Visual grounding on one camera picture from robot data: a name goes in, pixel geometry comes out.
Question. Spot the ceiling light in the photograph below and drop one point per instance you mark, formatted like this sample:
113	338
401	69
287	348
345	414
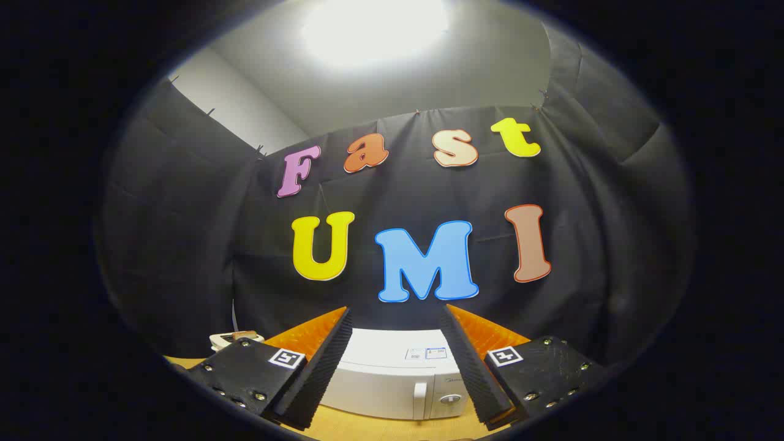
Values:
373	27

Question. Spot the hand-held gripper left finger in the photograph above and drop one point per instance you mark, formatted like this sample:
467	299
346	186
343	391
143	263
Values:
318	373

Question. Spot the white microwave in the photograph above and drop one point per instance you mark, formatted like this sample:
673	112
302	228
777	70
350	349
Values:
380	373

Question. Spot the white toaster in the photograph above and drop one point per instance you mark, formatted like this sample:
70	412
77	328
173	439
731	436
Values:
219	341

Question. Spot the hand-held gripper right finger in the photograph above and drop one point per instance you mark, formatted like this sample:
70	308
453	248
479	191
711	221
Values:
471	373

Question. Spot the toasted bread slice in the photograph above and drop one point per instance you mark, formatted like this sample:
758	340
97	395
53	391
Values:
245	334

